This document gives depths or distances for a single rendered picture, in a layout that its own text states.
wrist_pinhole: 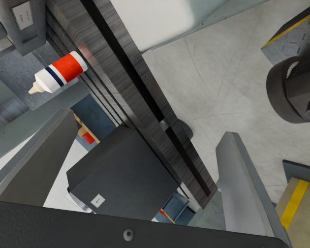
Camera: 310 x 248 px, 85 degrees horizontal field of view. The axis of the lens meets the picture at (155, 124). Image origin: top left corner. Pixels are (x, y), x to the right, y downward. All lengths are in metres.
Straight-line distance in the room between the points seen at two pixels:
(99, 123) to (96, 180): 4.43
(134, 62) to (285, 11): 0.91
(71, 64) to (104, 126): 4.52
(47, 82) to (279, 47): 0.68
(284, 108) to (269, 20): 0.66
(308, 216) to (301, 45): 1.32
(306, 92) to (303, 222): 1.32
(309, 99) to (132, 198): 0.48
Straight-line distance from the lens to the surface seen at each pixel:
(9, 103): 0.78
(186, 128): 2.24
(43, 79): 0.35
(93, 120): 4.76
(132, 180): 0.43
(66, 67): 0.36
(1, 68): 0.77
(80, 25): 0.32
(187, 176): 0.46
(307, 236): 1.71
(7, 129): 0.80
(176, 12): 0.25
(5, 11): 0.32
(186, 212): 7.56
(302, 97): 0.54
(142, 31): 0.31
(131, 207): 0.46
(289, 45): 0.72
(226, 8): 0.99
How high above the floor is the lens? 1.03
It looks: 20 degrees down
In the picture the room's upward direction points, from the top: 134 degrees counter-clockwise
